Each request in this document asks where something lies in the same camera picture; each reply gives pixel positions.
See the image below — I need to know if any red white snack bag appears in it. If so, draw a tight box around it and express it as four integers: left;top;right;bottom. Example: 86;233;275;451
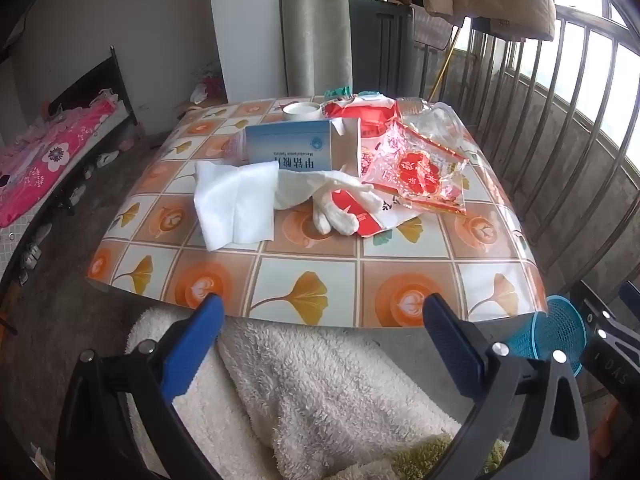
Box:
320;95;426;238

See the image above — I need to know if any clear red-print cracker wrapper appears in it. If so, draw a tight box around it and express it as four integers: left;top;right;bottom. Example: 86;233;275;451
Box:
361;120;470;216

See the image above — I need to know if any pink white bundle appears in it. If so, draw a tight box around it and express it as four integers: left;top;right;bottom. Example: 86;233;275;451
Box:
190;62;223;106

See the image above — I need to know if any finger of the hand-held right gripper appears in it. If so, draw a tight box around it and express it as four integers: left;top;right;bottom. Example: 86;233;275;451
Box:
619;280;640;318
570;280;640;349

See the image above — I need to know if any white tape roll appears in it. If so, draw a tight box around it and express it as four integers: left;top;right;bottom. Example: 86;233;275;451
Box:
281;101;321;122

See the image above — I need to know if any white fleece garment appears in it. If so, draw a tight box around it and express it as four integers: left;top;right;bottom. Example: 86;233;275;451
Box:
125;305;506;480

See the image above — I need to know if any white paper tissue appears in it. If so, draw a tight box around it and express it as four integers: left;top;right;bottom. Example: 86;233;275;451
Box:
192;160;278;252

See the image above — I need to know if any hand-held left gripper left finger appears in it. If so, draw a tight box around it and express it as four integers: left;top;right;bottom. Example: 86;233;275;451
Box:
56;292;226;480

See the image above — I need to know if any pale woven bag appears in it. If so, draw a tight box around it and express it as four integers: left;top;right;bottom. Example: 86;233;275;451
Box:
415;10;456;56

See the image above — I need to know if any patterned orange tablecloth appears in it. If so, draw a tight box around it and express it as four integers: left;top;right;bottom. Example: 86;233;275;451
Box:
86;94;548;328

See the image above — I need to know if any grey curtain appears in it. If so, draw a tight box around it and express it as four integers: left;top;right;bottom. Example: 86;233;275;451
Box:
277;0;353;98

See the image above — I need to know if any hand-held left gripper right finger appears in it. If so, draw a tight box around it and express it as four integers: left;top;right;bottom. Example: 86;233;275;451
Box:
422;292;593;480

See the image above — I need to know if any white cotton glove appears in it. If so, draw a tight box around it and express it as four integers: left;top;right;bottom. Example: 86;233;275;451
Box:
272;169;383;236

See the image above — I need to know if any blue white medicine box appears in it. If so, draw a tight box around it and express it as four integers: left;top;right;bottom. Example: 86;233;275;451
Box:
244;117;362;178

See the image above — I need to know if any metal balcony railing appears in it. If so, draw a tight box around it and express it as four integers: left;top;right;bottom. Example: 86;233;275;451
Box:
345;0;640;311

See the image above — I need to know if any pink patterned bag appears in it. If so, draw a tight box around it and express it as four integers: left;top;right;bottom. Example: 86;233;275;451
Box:
0;97;118;228

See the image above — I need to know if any yellow broom handle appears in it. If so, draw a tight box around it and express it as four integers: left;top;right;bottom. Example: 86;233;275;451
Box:
430;25;463;103

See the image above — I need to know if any blue plastic mesh basket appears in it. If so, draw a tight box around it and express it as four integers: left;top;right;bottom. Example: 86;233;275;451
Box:
530;295;587;376

